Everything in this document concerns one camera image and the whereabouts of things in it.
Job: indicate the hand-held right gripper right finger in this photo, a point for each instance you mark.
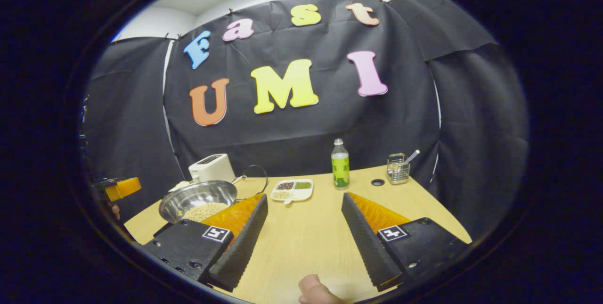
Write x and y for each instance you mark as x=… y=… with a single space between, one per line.
x=370 y=247

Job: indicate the white divided dish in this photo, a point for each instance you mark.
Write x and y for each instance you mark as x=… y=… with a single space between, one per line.
x=301 y=194

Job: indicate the green mung beans portion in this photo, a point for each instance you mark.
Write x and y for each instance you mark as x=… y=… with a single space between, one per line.
x=303 y=184

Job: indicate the dark red beans portion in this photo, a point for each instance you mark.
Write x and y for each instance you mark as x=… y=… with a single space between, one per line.
x=285 y=185

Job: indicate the metal spoon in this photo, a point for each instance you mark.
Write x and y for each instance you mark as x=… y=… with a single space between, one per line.
x=412 y=156

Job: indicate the white toaster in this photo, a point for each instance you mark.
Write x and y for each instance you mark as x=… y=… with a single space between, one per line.
x=212 y=169

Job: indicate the small soybeans portion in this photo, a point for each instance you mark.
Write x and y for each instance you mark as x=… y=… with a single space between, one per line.
x=281 y=195

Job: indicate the green tea bottle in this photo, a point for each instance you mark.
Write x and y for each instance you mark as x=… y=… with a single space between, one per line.
x=340 y=172

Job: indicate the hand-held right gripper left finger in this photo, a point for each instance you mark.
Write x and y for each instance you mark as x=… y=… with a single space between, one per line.
x=238 y=252

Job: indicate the pile of soybeans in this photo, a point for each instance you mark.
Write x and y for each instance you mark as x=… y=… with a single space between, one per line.
x=205 y=210

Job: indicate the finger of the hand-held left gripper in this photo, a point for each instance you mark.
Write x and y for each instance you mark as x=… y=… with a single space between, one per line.
x=123 y=188

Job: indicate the black table grommet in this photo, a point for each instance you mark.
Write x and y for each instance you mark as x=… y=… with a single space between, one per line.
x=378 y=182

